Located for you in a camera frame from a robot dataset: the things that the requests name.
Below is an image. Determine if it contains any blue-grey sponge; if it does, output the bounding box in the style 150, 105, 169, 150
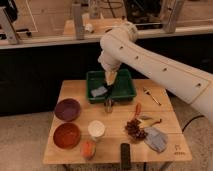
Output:
91, 86, 107, 97

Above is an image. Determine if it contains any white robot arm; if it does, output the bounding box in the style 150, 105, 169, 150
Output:
98, 22, 213, 123

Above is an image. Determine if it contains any purple bowl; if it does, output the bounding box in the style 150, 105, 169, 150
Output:
54, 98, 81, 122

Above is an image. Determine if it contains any red bowl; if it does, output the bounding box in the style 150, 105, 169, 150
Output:
53, 123, 81, 149

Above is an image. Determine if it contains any dark object in bin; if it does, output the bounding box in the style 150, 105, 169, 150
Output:
106, 85, 114, 94

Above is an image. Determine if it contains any green plastic bin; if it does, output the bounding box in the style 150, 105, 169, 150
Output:
86, 69, 136, 103

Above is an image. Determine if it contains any small metal clip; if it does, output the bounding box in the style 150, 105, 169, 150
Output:
104, 99, 114, 113

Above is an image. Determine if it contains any orange chili pepper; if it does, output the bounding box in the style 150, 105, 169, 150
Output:
133, 103, 142, 119

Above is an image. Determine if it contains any white cup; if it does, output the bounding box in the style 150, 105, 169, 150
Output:
88, 120, 106, 141

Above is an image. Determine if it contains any bunch of dark grapes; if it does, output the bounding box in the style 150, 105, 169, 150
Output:
125, 119, 147, 141

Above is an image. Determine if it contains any yellow banana toy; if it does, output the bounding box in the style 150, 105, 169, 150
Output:
138, 116, 162, 128

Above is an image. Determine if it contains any wooden folding table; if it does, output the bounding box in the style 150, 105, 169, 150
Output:
42, 78, 193, 171

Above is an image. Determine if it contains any orange toy carrot cup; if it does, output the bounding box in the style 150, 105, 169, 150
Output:
80, 140, 96, 159

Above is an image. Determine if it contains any black remote control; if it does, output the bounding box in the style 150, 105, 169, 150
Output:
120, 143, 131, 170

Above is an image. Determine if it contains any grey-blue cloth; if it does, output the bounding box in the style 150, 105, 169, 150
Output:
144, 127, 168, 153

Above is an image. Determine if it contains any black cable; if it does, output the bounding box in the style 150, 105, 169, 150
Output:
181, 114, 205, 133

